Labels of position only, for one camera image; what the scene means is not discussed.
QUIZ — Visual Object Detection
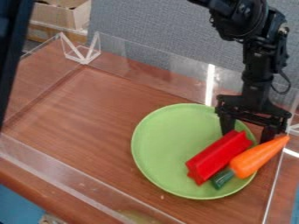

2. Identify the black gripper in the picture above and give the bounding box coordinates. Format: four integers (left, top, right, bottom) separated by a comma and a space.
214, 91, 291, 143

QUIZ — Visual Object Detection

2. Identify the orange toy carrot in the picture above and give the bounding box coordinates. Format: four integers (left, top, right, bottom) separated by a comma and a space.
209, 135, 289, 189

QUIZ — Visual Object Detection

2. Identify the red plastic block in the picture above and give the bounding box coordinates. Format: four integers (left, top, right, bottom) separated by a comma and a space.
185, 130, 252, 186

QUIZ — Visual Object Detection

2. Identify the green plastic plate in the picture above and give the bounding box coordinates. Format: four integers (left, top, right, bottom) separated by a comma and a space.
130, 103, 252, 200

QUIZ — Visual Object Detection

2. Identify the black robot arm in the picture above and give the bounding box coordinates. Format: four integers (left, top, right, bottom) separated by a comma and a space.
0, 0, 291, 143

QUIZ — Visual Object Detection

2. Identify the cardboard box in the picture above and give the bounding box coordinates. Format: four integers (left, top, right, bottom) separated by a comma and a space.
32, 0, 90, 30

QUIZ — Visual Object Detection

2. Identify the wooden shelf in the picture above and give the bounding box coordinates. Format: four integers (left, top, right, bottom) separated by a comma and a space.
26, 24, 88, 44

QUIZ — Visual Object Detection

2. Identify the black cable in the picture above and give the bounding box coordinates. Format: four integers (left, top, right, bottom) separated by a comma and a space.
272, 65, 293, 95

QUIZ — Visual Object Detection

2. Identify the clear acrylic tray wall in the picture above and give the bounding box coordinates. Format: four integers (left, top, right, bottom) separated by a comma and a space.
0, 36, 299, 224

